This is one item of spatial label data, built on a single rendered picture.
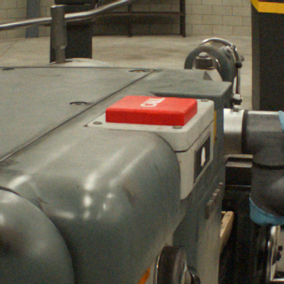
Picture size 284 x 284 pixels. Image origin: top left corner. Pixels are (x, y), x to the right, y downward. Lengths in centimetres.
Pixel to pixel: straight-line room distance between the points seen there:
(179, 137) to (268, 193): 76
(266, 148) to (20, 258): 94
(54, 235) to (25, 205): 2
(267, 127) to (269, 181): 9
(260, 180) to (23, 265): 95
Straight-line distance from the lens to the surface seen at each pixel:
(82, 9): 866
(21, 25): 113
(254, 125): 132
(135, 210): 48
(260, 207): 135
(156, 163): 55
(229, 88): 80
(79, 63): 112
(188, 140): 60
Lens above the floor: 138
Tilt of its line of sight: 13 degrees down
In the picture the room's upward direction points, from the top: straight up
